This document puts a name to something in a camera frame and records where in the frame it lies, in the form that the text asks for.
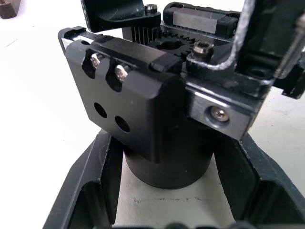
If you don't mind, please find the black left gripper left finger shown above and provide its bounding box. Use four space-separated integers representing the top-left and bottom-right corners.
44 132 125 229

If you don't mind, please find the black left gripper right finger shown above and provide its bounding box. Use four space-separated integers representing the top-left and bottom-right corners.
213 132 305 229

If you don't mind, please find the black gripper body workpiece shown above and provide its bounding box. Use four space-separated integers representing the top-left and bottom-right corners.
57 0 265 190

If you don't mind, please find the brown wooden peg rack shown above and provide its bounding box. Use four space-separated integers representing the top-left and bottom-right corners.
0 0 21 19

